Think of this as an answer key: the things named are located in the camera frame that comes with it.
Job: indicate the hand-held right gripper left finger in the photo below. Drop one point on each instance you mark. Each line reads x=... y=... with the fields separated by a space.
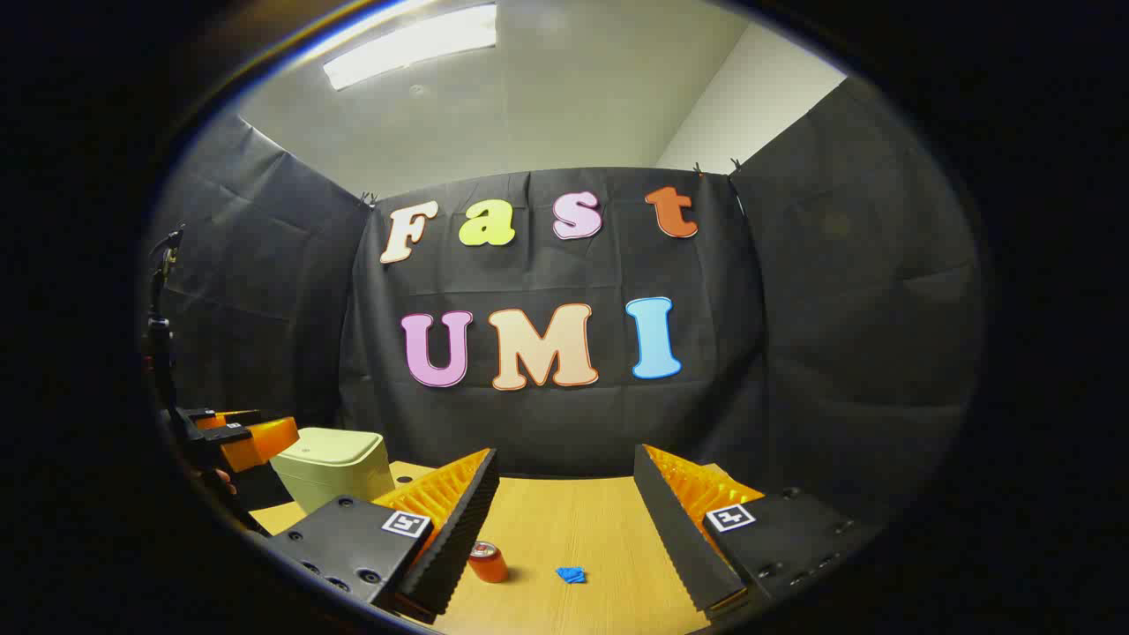
x=459 y=538

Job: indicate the orange pop can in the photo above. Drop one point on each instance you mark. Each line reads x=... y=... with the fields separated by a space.
x=488 y=564

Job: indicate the green desktop garbage bin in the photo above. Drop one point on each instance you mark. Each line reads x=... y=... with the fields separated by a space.
x=335 y=467

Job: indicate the blue paper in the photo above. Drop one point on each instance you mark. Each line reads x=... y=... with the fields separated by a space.
x=571 y=575

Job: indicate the wooden desktop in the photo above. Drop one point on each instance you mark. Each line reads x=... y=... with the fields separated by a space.
x=573 y=520

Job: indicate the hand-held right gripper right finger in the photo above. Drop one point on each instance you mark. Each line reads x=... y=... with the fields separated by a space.
x=679 y=538

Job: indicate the black backdrop cloth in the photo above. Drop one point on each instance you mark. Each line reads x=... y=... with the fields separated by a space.
x=547 y=423

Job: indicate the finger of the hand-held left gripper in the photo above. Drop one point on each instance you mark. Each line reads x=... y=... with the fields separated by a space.
x=231 y=421
x=265 y=441

